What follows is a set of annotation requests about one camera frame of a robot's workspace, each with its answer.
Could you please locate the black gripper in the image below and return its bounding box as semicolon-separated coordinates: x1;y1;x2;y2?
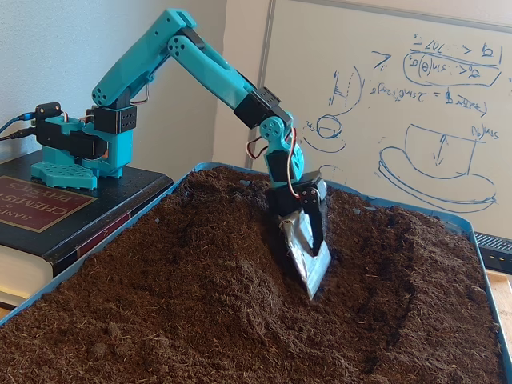
266;170;333;300

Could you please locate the black cable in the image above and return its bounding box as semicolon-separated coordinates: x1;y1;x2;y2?
0;128;39;142

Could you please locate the black chemistry physics handbook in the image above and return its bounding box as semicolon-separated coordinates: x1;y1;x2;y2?
0;154;175;311

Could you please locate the brown soil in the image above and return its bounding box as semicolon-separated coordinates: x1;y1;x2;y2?
0;166;507;384

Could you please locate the blue plastic tray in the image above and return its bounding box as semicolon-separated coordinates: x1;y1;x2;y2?
0;161;512;384

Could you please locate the black vented device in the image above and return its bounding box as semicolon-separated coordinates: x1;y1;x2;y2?
474;233;512;276

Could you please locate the whiteboard with blue sketches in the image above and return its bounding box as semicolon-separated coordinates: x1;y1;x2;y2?
246;0;512;237

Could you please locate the blue cable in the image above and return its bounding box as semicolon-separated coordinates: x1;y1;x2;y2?
0;113;38;135

